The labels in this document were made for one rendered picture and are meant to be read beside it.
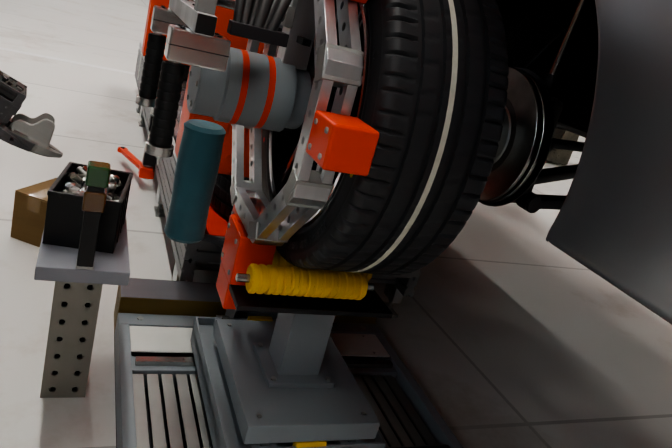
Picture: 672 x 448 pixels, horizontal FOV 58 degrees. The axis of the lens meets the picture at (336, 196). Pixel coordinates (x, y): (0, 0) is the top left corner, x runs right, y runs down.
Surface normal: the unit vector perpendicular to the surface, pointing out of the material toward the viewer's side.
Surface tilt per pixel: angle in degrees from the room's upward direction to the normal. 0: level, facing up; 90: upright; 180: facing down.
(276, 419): 0
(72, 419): 0
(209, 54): 90
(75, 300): 90
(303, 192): 90
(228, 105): 109
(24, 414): 0
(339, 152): 90
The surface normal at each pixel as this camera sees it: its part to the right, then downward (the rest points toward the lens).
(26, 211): -0.22, 0.23
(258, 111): 0.23, 0.64
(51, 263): 0.25, -0.93
